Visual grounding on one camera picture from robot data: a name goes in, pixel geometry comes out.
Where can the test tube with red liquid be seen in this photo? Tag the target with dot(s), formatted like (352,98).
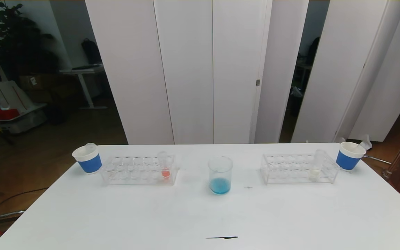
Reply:
(165,172)

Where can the test tube with blue liquid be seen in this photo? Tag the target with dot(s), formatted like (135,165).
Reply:
(90,146)

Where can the clear conical test tube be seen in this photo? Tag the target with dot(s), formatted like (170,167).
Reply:
(364,141)

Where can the clear plastic beaker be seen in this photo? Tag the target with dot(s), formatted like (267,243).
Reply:
(220,185)

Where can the clear acrylic tube rack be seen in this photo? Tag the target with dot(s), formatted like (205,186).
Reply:
(286,170)
(141,172)

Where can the test tube with yellowish liquid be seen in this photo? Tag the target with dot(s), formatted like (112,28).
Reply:
(317,172)

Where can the white folding screen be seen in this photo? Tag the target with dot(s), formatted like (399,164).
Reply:
(342,69)
(186,69)

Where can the blue white paper cup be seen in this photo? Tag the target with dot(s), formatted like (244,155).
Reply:
(347,160)
(89,162)

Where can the white desk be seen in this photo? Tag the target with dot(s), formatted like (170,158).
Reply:
(82,68)

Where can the black backpack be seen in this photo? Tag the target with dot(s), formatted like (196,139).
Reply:
(91,51)

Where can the dark office chair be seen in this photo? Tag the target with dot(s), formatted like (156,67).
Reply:
(314,49)

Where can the brown cardboard box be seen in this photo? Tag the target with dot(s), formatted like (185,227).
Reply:
(35,86)

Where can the white machine base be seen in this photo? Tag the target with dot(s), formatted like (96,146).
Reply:
(23,121)

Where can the green potted plant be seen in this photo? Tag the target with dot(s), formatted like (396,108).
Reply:
(16,34)

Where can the metal chair base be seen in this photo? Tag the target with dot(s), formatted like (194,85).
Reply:
(5,214)

